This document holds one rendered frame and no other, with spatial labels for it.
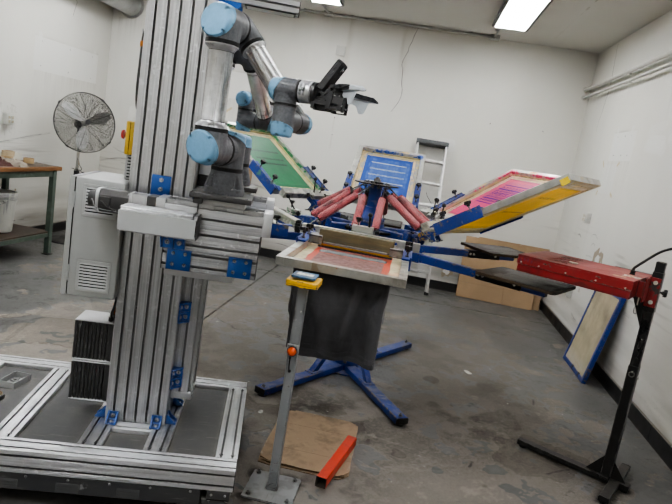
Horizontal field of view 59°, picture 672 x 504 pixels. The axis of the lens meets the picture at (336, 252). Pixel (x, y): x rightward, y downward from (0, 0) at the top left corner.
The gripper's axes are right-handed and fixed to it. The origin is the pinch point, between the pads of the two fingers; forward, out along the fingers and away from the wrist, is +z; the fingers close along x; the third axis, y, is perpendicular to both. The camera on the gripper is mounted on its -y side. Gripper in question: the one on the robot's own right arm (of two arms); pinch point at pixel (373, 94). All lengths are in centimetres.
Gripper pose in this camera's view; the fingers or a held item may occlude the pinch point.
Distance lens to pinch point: 192.9
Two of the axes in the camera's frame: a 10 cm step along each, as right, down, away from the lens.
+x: -3.2, -0.3, -9.5
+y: -2.1, 9.8, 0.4
